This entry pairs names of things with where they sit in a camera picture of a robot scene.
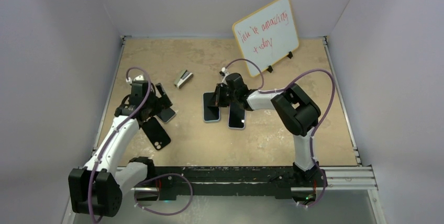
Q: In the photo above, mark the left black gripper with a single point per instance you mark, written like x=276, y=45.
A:
x=161, y=103

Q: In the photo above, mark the black phone with grey edge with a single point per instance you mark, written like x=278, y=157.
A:
x=166, y=115

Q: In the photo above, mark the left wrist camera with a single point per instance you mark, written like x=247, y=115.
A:
x=139, y=78

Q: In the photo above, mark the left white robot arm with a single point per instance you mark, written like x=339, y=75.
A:
x=98, y=187

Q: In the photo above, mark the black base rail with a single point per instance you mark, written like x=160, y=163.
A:
x=280, y=182

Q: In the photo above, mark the white board with yellow frame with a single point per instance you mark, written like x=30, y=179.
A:
x=267, y=35

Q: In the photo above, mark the light blue phone case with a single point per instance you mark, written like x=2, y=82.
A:
x=211, y=120

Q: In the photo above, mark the black phone case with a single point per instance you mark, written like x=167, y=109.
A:
x=156, y=133

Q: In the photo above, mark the white green stapler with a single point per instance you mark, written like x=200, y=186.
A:
x=183, y=78

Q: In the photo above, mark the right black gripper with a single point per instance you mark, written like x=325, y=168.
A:
x=218, y=98

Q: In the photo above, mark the lavender phone case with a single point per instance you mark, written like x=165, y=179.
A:
x=236, y=127

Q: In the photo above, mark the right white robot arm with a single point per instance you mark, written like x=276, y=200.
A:
x=296, y=110

